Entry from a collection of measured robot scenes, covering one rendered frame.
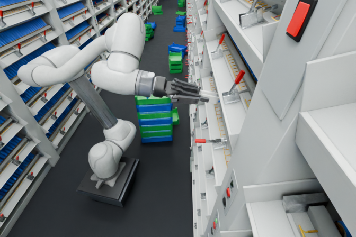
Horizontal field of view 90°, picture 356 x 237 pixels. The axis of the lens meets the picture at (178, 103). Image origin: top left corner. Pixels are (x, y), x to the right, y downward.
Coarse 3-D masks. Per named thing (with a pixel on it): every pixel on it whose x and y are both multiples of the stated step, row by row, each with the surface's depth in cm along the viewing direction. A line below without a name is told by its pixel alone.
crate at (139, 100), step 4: (136, 96) 141; (140, 96) 154; (152, 96) 155; (164, 96) 155; (136, 100) 143; (140, 100) 143; (144, 100) 144; (148, 100) 144; (152, 100) 144; (156, 100) 145; (160, 100) 145; (164, 100) 146; (168, 100) 146; (136, 104) 145; (140, 104) 146; (144, 104) 146
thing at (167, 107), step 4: (172, 104) 150; (140, 108) 148; (144, 108) 149; (148, 108) 149; (152, 108) 150; (156, 108) 150; (160, 108) 151; (164, 108) 151; (168, 108) 152; (172, 108) 152
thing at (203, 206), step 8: (200, 136) 111; (200, 144) 106; (200, 152) 102; (200, 160) 98; (200, 168) 95; (200, 176) 91; (200, 184) 88; (200, 192) 85; (200, 200) 82; (200, 208) 80
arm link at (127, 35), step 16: (128, 16) 61; (112, 32) 61; (128, 32) 59; (144, 32) 64; (96, 48) 69; (112, 48) 60; (128, 48) 59; (80, 64) 72; (48, 80) 77; (64, 80) 76
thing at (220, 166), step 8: (200, 72) 92; (208, 72) 92; (208, 80) 91; (208, 88) 85; (208, 104) 76; (208, 112) 73; (208, 120) 69; (216, 120) 68; (208, 128) 66; (216, 128) 65; (216, 136) 62; (224, 136) 61; (216, 152) 57; (216, 160) 55; (224, 160) 54; (216, 168) 53; (224, 168) 52; (216, 176) 51; (224, 176) 51; (216, 184) 50
